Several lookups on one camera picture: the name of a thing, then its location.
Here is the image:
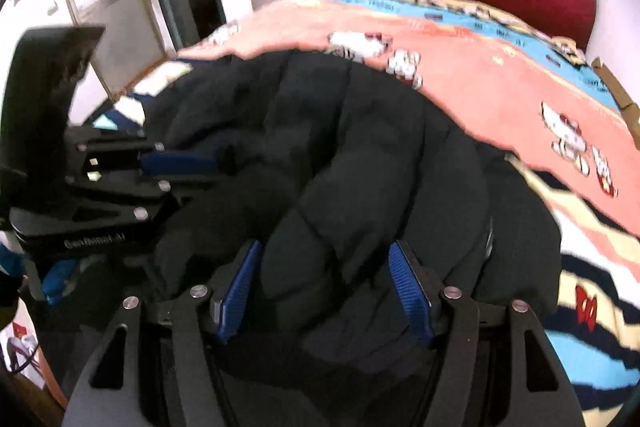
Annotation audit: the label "printed cartoon cat blanket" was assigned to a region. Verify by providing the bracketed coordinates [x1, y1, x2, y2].
[92, 0, 640, 427]

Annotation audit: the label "white door with window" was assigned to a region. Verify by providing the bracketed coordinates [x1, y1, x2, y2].
[55, 0, 168, 98]

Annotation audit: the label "cardboard pieces by wall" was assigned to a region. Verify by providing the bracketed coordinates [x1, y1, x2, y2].
[591, 58, 640, 132]

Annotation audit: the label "black hooded puffer jacket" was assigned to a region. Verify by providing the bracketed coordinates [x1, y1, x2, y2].
[142, 49, 563, 408]

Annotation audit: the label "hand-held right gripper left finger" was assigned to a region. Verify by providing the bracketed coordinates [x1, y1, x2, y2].
[62, 238, 264, 427]

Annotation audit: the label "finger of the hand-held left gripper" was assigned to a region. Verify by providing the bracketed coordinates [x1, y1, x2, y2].
[67, 128, 219, 180]
[64, 177, 182, 228]

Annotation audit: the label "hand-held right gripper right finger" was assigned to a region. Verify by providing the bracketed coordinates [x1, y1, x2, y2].
[387, 239, 586, 427]

